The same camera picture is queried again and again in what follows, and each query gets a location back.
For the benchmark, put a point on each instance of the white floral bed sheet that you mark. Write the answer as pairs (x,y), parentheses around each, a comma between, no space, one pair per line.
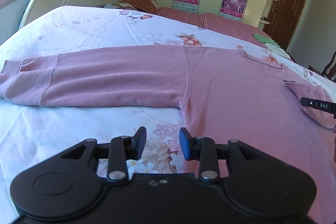
(30,135)

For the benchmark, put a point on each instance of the floral patterned pillow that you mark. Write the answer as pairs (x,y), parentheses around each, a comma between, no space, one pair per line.
(118,5)

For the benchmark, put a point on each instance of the orange striped pillow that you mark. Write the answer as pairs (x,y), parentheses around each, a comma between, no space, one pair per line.
(149,6)

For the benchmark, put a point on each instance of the person's right hand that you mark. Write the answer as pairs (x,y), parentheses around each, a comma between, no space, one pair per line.
(334,131)

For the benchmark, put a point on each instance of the dark wooden chair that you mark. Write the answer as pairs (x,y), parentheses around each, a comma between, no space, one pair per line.
(329,70)

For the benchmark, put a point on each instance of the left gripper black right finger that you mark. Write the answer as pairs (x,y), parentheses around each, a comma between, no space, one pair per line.
(208,154)

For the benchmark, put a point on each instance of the pink knit sweater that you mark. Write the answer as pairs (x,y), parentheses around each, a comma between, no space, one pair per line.
(223,94)

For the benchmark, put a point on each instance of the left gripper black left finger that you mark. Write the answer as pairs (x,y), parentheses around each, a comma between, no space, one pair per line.
(79,164)

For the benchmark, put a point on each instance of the pink checked bed cover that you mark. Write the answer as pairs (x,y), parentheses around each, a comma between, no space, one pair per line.
(215,23)

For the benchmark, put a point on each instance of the folded green cloth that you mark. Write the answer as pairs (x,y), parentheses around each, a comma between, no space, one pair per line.
(264,40)

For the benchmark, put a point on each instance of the brown wooden door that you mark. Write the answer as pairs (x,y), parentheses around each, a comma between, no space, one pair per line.
(283,17)

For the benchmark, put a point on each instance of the folded white cloth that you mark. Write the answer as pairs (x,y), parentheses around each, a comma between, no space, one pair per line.
(278,50)

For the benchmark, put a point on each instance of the lower right purple poster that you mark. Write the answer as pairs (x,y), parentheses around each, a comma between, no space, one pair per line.
(233,9)

